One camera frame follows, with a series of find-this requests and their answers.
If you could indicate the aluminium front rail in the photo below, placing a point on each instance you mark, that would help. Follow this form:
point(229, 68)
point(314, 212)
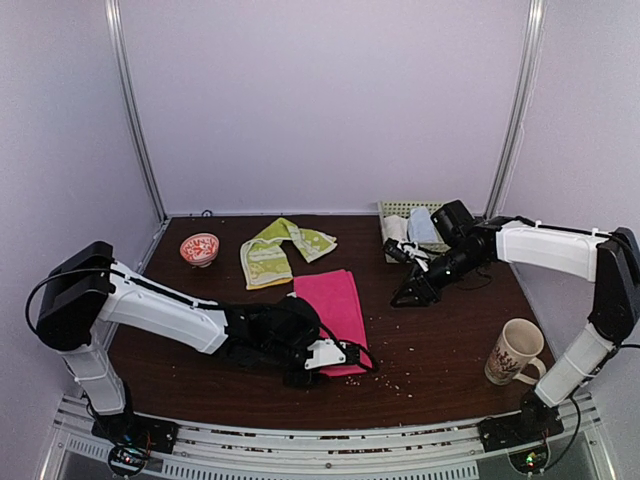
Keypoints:
point(452, 450)

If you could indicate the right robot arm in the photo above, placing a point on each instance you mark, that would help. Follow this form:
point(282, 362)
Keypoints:
point(582, 285)

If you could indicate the left aluminium corner post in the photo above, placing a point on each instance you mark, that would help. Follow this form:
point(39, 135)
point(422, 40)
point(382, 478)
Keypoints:
point(116, 33)

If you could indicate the circuit board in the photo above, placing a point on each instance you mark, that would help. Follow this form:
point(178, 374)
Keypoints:
point(529, 461)
point(126, 461)

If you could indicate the green plastic basket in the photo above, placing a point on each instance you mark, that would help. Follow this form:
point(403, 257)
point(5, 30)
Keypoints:
point(403, 208)

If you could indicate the right aluminium corner post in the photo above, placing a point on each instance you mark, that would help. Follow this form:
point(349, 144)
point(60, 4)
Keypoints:
point(523, 90)

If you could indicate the green patterned towel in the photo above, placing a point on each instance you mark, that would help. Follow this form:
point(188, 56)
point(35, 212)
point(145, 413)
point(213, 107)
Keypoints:
point(263, 260)

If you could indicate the red patterned bowl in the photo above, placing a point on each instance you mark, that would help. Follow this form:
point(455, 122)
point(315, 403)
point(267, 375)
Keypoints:
point(200, 250)

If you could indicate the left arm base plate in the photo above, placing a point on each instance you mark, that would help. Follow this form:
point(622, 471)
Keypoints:
point(139, 431)

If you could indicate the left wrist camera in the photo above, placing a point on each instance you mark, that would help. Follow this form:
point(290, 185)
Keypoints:
point(338, 357)

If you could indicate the cream mug red pattern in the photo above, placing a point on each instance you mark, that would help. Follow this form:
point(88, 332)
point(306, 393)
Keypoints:
point(514, 356)

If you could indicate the left circuit board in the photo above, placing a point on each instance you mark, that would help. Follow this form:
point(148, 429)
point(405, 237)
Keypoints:
point(126, 461)

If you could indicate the white rolled towel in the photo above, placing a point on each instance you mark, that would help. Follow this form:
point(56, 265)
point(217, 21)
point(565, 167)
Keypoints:
point(395, 227)

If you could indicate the light blue rolled towel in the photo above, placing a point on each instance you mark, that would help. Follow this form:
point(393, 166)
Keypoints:
point(420, 227)

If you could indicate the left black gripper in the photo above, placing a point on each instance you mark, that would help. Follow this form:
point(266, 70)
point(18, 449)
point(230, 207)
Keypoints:
point(291, 380)

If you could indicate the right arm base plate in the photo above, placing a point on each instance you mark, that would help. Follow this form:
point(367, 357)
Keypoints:
point(498, 433)

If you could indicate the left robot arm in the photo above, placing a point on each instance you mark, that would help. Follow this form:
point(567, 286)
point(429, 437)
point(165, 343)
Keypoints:
point(92, 286)

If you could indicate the right circuit board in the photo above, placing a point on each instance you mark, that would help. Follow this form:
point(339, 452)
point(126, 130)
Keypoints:
point(529, 461)

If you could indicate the pink towel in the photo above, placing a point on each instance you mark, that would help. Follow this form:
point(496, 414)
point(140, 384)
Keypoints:
point(334, 296)

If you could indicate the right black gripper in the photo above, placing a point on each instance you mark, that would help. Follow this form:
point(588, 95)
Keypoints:
point(422, 287)

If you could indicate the aluminium corner post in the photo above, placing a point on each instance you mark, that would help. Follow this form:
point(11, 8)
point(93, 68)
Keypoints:
point(116, 33)
point(523, 90)

